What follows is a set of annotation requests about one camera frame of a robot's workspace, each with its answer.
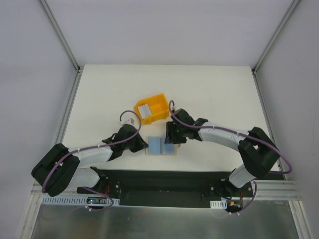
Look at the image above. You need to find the aluminium frame rail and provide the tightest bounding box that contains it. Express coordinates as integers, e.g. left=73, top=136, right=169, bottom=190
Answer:
left=31, top=180, right=302, bottom=201

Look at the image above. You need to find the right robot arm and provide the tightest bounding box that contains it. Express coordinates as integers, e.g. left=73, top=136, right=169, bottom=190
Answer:
left=165, top=109, right=280, bottom=197

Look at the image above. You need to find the white cable duct left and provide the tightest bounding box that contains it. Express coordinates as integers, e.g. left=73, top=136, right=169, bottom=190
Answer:
left=42, top=196, right=120, bottom=207

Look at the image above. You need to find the aluminium post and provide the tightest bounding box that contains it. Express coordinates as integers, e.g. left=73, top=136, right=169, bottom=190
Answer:
left=37, top=0, right=82, bottom=73
left=252, top=0, right=302, bottom=75

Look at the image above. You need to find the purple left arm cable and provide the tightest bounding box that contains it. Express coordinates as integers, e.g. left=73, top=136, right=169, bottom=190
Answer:
left=41, top=110, right=143, bottom=221

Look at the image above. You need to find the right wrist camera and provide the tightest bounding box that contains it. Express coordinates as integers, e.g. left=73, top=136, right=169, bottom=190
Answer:
left=171, top=106, right=177, bottom=113

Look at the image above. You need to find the white cable duct right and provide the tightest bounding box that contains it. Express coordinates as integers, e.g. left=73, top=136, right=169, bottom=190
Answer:
left=209, top=199, right=227, bottom=210

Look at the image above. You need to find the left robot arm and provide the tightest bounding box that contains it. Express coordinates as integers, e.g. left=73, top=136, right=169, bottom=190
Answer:
left=31, top=123, right=148, bottom=197

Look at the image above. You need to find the right aluminium post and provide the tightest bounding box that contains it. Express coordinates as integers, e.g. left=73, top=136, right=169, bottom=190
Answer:
left=252, top=0, right=302, bottom=75

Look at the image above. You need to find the beige card holder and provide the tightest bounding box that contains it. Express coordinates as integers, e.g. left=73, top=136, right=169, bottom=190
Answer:
left=145, top=136, right=180, bottom=156

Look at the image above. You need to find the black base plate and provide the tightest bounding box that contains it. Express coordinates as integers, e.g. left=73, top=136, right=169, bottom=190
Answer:
left=77, top=169, right=286, bottom=207

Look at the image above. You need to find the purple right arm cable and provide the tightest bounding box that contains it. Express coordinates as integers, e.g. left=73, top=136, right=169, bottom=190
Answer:
left=168, top=100, right=294, bottom=220

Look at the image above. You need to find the yellow plastic bin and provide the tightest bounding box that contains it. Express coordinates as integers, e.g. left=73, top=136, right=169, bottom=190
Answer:
left=134, top=93, right=169, bottom=124

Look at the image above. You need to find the left aluminium post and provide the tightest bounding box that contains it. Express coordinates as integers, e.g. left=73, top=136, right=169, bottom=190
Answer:
left=37, top=0, right=82, bottom=73

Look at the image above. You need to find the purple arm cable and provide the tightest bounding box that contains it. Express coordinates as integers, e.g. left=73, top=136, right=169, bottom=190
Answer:
left=41, top=110, right=143, bottom=221
left=168, top=100, right=294, bottom=220

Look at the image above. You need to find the white cable duct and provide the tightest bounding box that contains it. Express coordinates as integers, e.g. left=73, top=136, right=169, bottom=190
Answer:
left=209, top=199, right=227, bottom=210
left=42, top=196, right=120, bottom=207

